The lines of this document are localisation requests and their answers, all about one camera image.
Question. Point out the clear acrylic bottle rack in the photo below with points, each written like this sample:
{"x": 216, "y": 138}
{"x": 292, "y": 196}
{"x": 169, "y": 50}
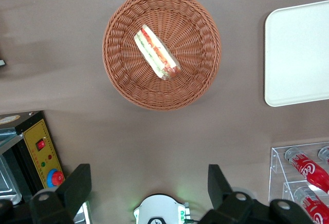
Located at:
{"x": 280, "y": 177}

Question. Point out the steel warmer pan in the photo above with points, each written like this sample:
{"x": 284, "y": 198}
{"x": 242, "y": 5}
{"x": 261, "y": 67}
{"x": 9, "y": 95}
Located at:
{"x": 7, "y": 183}

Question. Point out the round brown wicker basket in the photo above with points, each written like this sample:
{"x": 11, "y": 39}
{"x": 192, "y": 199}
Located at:
{"x": 128, "y": 80}

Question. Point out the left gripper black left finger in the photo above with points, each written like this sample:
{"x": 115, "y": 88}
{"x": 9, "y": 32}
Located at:
{"x": 74, "y": 188}

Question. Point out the triangle sandwich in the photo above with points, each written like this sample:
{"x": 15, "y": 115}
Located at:
{"x": 156, "y": 53}

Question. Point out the black food warmer machine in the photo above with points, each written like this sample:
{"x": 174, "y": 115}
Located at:
{"x": 36, "y": 141}

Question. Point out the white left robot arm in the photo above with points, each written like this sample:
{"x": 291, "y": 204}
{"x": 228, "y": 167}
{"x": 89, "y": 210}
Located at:
{"x": 159, "y": 211}

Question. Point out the beige plastic tray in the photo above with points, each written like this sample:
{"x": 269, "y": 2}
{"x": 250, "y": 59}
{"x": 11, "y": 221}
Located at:
{"x": 298, "y": 54}

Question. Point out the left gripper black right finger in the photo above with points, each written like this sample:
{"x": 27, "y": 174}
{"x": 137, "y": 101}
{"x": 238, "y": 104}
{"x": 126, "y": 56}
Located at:
{"x": 218, "y": 190}

